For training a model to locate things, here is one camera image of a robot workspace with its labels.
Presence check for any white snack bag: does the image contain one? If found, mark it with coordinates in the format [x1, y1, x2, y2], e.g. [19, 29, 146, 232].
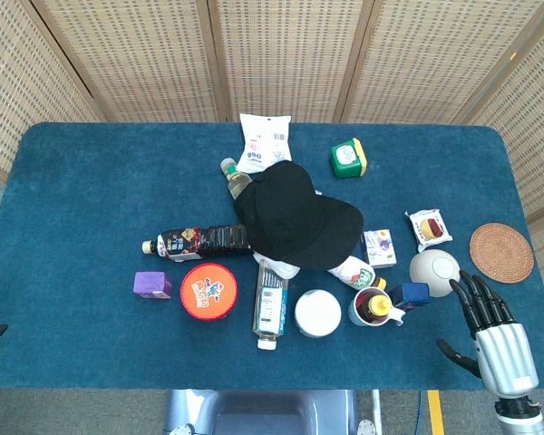
[235, 112, 294, 175]

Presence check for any blue table cloth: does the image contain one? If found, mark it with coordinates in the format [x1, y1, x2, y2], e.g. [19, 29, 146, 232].
[0, 121, 544, 392]

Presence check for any small white purple carton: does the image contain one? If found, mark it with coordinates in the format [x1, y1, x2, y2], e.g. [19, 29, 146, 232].
[361, 228, 398, 269]

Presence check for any dark tea bottle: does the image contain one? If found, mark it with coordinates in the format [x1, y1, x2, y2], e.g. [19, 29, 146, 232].
[141, 224, 252, 264]

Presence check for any clear bottle blue label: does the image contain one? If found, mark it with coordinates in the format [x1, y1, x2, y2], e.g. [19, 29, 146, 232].
[252, 259, 290, 352]

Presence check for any white round jar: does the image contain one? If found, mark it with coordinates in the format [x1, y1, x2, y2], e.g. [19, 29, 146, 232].
[294, 288, 343, 339]

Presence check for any amber bottle yellow cap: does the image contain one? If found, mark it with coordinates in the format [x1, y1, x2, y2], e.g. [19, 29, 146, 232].
[359, 292, 393, 324]

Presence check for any white pole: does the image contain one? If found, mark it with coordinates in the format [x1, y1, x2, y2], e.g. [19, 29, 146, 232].
[371, 389, 384, 435]

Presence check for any black baseball cap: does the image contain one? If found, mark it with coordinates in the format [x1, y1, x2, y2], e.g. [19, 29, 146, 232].
[233, 160, 365, 272]

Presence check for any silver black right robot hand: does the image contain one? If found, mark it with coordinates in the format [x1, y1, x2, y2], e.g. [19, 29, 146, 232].
[436, 270, 539, 401]

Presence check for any white snack packet red picture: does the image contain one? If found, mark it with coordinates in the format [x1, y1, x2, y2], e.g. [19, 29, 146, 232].
[405, 208, 453, 253]

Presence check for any white mug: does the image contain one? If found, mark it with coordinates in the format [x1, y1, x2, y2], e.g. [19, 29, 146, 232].
[347, 286, 405, 328]

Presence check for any dark blue carton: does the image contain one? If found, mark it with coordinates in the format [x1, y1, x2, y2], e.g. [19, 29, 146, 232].
[388, 282, 431, 312]

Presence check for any green yellow box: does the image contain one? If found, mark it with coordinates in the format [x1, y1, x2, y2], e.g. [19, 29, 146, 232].
[330, 138, 369, 179]

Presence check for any white mannequin head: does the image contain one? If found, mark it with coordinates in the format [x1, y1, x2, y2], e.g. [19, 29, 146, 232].
[252, 252, 303, 280]

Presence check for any purple box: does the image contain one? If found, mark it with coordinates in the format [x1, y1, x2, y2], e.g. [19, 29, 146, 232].
[133, 271, 173, 300]

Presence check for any red round tin lid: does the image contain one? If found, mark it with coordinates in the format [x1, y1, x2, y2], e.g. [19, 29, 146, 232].
[180, 263, 240, 322]

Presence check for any white bottle green red label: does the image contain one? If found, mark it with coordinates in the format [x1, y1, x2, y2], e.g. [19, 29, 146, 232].
[326, 255, 387, 291]

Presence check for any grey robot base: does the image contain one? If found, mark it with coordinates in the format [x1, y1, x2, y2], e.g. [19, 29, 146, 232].
[164, 389, 359, 435]

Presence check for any beige bowl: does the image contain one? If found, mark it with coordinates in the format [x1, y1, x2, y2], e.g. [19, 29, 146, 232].
[409, 249, 461, 299]

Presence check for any bamboo folding screen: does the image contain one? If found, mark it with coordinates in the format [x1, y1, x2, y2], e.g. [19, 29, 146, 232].
[0, 0, 544, 223]

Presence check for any woven round coaster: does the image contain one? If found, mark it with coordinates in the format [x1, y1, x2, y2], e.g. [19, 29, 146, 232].
[469, 222, 535, 285]

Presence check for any clear bottle pale liquid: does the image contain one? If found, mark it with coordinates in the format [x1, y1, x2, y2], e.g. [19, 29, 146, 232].
[220, 157, 255, 201]

